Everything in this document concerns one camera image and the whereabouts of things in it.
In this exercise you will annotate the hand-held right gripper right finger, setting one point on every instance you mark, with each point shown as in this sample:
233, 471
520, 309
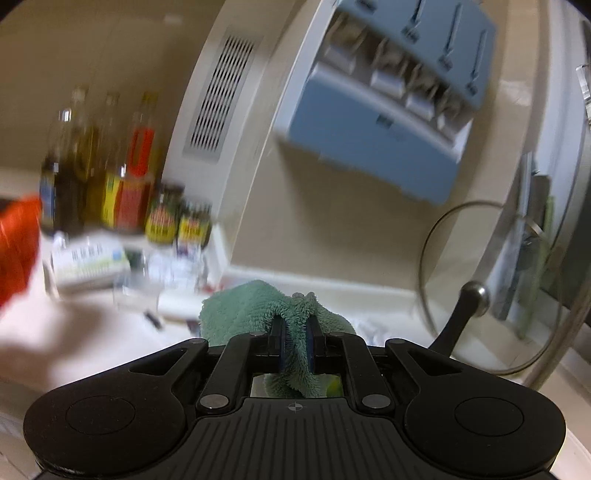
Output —
310, 344

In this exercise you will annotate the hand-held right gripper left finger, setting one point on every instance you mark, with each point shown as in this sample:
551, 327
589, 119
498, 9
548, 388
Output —
277, 344

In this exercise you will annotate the green towel cloth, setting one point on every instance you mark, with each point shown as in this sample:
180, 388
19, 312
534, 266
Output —
240, 309

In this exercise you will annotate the clear plastic packaging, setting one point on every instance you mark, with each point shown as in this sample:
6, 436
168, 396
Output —
157, 277

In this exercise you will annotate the small yellow-label jar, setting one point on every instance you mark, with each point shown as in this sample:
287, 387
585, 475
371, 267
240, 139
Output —
194, 228

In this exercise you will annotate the glass pot lid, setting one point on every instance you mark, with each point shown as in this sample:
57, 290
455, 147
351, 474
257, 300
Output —
455, 323

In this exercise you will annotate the large yellow-label jar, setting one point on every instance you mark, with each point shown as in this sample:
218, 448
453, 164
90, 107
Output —
161, 221

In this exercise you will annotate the white green carton box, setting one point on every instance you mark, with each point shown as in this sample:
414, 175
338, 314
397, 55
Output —
87, 261

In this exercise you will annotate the large dark oil bottle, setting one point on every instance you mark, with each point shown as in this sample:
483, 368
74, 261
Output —
76, 184

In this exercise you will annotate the orange mesh net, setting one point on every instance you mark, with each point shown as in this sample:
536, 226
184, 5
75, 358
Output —
16, 249

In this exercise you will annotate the blue wall-mounted organizer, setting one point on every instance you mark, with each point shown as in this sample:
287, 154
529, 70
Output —
369, 134

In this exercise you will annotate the silver wall vent panel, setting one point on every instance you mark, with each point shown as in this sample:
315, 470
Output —
217, 101

